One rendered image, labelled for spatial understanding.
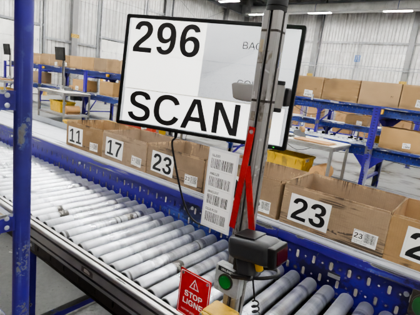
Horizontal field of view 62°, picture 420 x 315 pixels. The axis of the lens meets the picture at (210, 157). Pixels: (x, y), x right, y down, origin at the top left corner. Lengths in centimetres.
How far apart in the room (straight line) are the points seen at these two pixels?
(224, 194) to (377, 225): 66
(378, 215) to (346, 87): 484
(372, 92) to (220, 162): 523
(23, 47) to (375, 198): 138
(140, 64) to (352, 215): 87
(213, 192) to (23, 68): 48
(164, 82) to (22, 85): 45
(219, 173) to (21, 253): 43
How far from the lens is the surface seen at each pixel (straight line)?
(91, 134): 229
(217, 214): 85
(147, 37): 102
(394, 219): 132
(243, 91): 90
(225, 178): 82
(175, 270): 131
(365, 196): 163
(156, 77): 99
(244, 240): 76
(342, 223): 137
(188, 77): 95
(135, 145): 196
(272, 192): 146
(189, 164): 169
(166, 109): 97
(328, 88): 616
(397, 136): 564
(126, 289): 120
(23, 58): 62
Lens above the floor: 139
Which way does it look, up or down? 12 degrees down
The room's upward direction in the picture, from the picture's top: 7 degrees clockwise
